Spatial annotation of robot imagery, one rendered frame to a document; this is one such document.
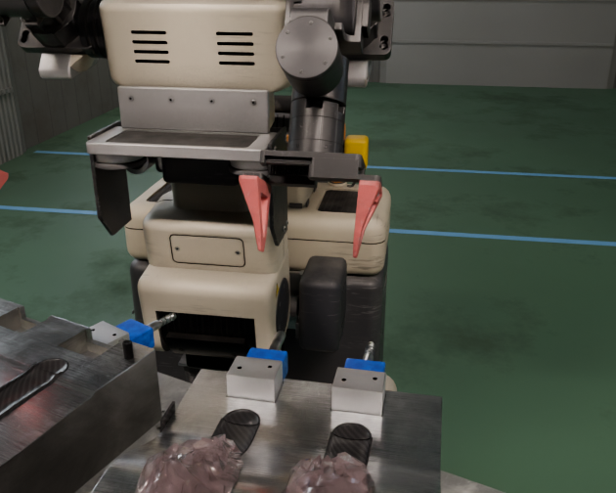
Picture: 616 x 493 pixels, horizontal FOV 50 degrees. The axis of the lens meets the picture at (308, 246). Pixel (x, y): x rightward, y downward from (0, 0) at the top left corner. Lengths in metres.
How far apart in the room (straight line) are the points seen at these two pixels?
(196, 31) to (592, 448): 1.61
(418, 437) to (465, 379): 1.65
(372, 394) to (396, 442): 0.05
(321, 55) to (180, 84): 0.42
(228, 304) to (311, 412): 0.42
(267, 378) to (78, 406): 0.18
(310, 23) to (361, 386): 0.34
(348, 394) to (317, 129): 0.26
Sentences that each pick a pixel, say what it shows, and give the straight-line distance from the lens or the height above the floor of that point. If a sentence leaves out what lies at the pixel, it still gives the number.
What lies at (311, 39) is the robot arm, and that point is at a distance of 0.63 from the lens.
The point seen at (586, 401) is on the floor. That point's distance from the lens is 2.32.
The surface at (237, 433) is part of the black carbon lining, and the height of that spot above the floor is 0.85.
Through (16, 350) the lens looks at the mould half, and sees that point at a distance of 0.77.
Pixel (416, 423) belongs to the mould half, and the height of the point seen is 0.85.
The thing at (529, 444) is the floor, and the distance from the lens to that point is 2.08.
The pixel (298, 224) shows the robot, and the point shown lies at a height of 0.80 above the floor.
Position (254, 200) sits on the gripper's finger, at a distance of 0.67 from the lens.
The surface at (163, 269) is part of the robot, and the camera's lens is 1.11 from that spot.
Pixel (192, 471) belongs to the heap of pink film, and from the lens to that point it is 0.52.
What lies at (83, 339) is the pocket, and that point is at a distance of 0.79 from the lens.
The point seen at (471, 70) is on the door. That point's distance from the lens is 7.91.
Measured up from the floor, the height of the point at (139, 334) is 0.84.
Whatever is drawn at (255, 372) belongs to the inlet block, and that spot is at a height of 0.88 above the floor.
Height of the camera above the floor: 1.26
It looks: 23 degrees down
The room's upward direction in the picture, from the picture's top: straight up
